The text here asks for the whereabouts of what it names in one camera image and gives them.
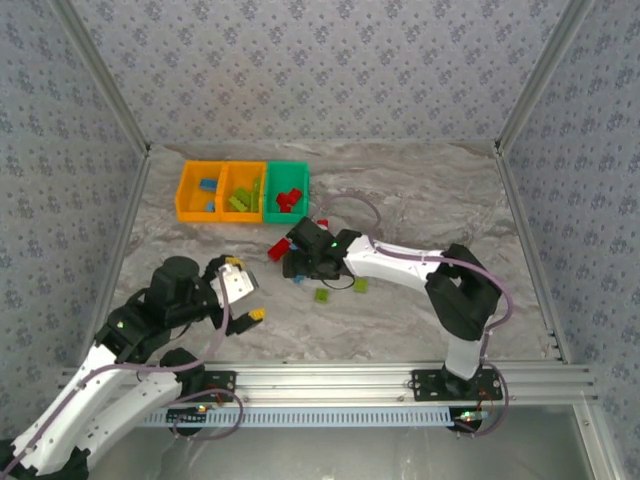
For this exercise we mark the aluminium mounting rail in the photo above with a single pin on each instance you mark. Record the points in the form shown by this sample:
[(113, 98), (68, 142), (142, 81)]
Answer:
[(320, 382)]

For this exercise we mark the small electronics board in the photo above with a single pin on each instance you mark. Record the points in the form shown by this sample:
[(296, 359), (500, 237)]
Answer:
[(187, 417), (467, 417)]

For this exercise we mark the aluminium side rail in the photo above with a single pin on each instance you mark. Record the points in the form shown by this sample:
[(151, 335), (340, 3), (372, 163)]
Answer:
[(531, 250), (117, 250)]

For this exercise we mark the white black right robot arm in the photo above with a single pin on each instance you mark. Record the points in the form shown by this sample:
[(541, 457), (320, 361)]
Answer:
[(380, 265)]

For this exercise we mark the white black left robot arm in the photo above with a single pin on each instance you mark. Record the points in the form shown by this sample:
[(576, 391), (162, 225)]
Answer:
[(130, 400)]

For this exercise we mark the orange plastic bin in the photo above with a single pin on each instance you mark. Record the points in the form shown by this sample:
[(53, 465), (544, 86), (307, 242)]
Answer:
[(190, 200), (240, 216)]

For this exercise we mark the green plastic bin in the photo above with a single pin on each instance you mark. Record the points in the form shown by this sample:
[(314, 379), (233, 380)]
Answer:
[(285, 218)]

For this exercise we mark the small green lego brick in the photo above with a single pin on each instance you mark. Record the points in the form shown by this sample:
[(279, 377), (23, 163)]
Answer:
[(360, 285), (322, 296)]

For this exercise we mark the aluminium frame post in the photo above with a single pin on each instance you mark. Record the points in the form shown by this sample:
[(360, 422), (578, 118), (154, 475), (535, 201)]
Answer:
[(544, 75), (104, 75)]

